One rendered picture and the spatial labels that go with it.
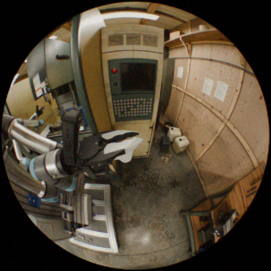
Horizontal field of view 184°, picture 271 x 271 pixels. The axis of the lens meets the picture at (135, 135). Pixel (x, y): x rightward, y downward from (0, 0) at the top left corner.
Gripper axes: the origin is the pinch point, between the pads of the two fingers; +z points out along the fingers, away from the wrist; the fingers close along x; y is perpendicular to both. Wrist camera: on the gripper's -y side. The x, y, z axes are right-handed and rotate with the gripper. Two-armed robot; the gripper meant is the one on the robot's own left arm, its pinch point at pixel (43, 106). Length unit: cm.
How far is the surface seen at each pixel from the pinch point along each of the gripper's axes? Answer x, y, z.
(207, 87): 266, -8, 31
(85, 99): 108, -5, -46
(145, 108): 147, 27, -3
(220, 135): 271, 45, -35
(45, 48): 33, -76, 1
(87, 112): 106, 3, -47
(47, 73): 33, -40, -1
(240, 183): 270, 49, -121
